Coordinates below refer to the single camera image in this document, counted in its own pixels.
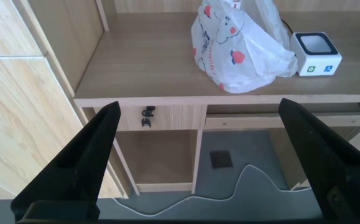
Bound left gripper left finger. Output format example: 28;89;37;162
10;100;122;222

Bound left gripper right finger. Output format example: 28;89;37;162
278;98;360;221

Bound white barcode scanner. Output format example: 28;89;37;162
289;31;343;77

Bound white printed plastic shopping bag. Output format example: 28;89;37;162
190;0;299;95

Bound black keys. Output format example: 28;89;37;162
141;106;156;128

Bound wooden drawer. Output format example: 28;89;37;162
93;105;208;132

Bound black floor socket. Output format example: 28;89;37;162
209;150;234;169

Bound wooden counter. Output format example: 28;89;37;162
0;0;360;200

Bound white cable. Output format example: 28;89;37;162
111;164;312;217

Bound black cable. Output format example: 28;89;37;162
280;19;293;35

